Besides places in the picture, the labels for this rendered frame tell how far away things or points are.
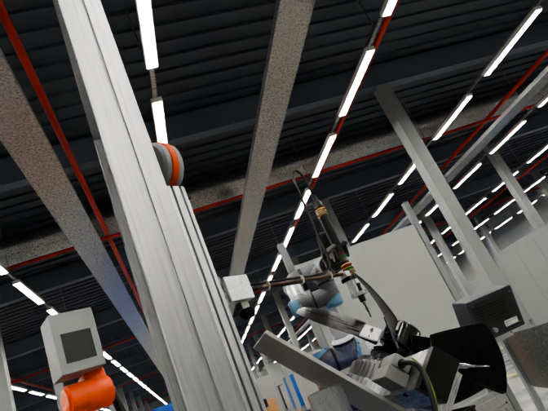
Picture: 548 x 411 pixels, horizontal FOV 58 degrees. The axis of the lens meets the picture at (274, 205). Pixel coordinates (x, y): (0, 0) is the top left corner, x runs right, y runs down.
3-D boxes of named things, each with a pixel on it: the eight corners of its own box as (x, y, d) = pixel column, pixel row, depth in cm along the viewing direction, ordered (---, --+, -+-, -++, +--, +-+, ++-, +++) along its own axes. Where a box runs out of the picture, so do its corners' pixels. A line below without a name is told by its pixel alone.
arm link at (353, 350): (336, 368, 250) (295, 268, 252) (363, 356, 250) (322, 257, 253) (340, 374, 238) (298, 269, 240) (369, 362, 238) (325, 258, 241)
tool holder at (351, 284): (360, 293, 175) (348, 268, 178) (345, 301, 179) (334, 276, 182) (373, 290, 182) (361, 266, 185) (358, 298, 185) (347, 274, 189)
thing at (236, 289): (229, 304, 129) (218, 275, 132) (214, 314, 133) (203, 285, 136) (256, 299, 137) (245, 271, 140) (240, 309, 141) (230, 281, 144)
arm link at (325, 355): (316, 382, 247) (306, 356, 251) (341, 372, 247) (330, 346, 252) (316, 382, 235) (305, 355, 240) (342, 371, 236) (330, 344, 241)
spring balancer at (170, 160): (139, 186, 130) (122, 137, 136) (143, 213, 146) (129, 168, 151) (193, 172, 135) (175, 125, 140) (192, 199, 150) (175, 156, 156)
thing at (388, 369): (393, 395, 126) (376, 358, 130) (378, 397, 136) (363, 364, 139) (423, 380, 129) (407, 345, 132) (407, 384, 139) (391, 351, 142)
